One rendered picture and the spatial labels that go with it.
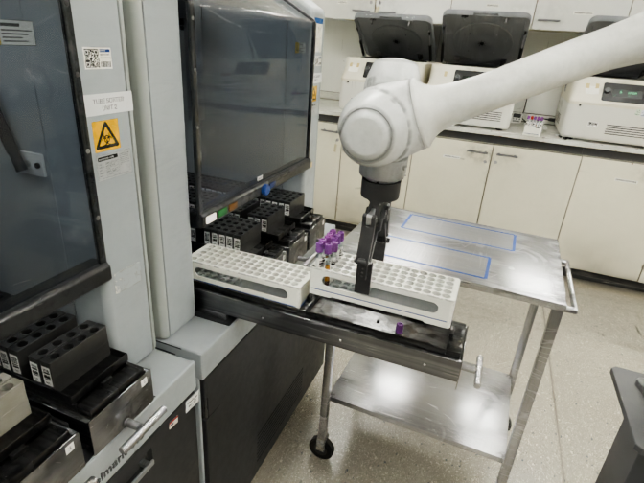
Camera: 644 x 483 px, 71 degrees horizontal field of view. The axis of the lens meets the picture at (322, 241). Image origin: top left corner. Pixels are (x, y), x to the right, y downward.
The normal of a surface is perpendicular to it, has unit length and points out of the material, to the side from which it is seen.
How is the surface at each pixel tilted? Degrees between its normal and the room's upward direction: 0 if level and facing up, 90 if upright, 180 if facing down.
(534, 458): 0
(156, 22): 90
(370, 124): 97
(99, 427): 90
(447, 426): 0
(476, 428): 0
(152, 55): 90
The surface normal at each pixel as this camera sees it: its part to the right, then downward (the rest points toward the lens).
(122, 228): 0.93, 0.20
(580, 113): -0.37, 0.36
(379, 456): 0.07, -0.91
